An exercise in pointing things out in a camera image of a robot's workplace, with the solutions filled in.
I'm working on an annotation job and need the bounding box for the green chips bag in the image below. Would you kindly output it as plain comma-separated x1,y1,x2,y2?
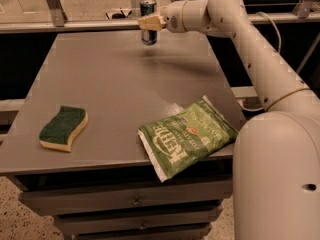
138,96,238,182

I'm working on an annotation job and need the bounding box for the metal window frame rail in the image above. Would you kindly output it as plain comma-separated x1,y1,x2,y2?
0,0,320,35

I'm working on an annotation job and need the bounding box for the blue silver redbull can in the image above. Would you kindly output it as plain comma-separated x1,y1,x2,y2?
140,0,157,45

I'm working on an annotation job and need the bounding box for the green yellow sponge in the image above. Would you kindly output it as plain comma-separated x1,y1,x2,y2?
39,106,88,152

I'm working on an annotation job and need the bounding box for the white cable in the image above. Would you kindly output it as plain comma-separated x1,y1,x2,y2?
238,11,282,113

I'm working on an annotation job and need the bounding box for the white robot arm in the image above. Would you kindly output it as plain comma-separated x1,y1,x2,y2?
138,0,320,240

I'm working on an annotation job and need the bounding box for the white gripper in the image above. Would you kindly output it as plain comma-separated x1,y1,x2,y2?
138,1,186,33

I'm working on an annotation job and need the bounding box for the grey drawer cabinet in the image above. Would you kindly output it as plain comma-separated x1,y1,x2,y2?
0,31,243,240

